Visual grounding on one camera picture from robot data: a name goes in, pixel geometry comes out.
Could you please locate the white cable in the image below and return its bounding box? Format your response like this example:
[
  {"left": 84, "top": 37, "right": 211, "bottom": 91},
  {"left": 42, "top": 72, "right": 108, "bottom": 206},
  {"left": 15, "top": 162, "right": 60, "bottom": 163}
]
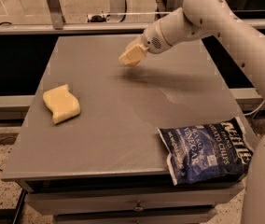
[{"left": 243, "top": 100, "right": 265, "bottom": 117}]

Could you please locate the metal railing frame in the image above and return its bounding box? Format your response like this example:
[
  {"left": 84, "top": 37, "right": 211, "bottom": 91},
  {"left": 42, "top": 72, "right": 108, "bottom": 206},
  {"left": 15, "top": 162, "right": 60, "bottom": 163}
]
[{"left": 0, "top": 0, "right": 265, "bottom": 36}]

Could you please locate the yellow sponge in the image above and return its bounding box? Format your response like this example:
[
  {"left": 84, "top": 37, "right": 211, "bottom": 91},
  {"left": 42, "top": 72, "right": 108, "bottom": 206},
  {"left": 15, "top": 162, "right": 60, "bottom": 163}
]
[{"left": 43, "top": 84, "right": 81, "bottom": 124}]

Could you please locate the metal drawer knob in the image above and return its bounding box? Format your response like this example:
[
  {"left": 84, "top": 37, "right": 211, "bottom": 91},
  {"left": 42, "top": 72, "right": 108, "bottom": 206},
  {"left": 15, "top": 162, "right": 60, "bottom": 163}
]
[{"left": 133, "top": 203, "right": 144, "bottom": 212}]

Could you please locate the blue chip bag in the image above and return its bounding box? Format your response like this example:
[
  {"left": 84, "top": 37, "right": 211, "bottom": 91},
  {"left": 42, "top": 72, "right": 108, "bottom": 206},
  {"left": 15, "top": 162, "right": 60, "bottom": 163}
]
[{"left": 158, "top": 117, "right": 253, "bottom": 186}]

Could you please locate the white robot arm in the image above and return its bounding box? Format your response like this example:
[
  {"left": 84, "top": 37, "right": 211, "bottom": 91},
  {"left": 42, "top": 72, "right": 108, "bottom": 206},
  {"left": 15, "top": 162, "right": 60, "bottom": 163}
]
[{"left": 119, "top": 0, "right": 265, "bottom": 224}]

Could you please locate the orange fruit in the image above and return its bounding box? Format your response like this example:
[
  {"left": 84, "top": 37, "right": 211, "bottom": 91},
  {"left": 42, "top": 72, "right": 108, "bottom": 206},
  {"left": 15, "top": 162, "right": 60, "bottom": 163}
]
[{"left": 127, "top": 61, "right": 141, "bottom": 66}]

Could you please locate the grey drawer cabinet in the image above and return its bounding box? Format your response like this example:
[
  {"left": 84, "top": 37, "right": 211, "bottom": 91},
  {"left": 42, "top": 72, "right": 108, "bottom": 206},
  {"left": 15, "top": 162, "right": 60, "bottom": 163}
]
[{"left": 3, "top": 35, "right": 244, "bottom": 224}]

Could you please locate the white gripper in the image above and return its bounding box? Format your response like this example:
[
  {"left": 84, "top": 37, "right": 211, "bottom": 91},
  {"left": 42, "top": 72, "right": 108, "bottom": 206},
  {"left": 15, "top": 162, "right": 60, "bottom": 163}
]
[{"left": 119, "top": 21, "right": 172, "bottom": 65}]

